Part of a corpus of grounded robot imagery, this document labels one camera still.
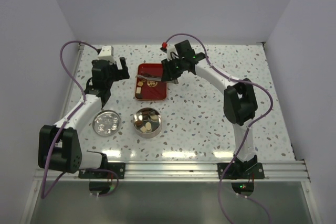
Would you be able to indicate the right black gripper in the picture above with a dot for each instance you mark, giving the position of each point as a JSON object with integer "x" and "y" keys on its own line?
{"x": 168, "y": 75}

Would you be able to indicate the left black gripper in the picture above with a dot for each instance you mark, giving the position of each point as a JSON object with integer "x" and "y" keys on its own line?
{"x": 124, "y": 70}

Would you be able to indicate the metal tongs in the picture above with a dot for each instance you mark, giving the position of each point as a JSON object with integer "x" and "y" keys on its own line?
{"x": 149, "y": 77}

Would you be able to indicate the white oval chocolate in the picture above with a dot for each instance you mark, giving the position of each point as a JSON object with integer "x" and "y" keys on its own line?
{"x": 154, "y": 118}
{"x": 148, "y": 126}

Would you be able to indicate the brown cup chocolate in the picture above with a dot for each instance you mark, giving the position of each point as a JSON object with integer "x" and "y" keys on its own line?
{"x": 138, "y": 122}

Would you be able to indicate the round metal tin lid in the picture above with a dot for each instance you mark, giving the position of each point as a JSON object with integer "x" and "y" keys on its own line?
{"x": 106, "y": 123}

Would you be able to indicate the white cube chocolate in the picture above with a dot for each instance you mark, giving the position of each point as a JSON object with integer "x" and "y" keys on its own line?
{"x": 143, "y": 129}

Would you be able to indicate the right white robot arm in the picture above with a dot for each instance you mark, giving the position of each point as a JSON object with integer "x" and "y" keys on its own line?
{"x": 240, "y": 102}

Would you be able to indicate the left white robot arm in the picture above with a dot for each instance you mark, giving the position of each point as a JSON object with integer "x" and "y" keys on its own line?
{"x": 59, "y": 144}

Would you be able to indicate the dark oval chocolate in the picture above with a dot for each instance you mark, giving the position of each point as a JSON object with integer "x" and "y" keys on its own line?
{"x": 138, "y": 96}

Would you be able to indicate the red rectangular tray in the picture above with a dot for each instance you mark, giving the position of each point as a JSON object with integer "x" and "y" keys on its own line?
{"x": 152, "y": 90}

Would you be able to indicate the round metal tin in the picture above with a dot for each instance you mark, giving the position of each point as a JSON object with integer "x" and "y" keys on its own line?
{"x": 156, "y": 126}

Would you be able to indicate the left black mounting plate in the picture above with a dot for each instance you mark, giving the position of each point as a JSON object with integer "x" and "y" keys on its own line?
{"x": 109, "y": 170}

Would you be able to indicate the black mounting plate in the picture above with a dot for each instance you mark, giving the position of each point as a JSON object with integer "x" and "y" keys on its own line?
{"x": 236, "y": 171}
{"x": 109, "y": 170}

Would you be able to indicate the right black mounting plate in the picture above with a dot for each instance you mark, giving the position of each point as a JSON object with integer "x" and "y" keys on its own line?
{"x": 236, "y": 171}

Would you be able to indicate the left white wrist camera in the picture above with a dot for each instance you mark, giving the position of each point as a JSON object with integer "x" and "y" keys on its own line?
{"x": 106, "y": 53}

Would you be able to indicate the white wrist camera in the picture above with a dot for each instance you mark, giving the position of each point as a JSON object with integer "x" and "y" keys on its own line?
{"x": 106, "y": 53}
{"x": 171, "y": 53}

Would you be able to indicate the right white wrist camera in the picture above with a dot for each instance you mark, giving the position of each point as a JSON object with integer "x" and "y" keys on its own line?
{"x": 171, "y": 53}

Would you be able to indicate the aluminium front rail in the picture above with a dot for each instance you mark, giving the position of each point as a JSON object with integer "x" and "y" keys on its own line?
{"x": 203, "y": 171}

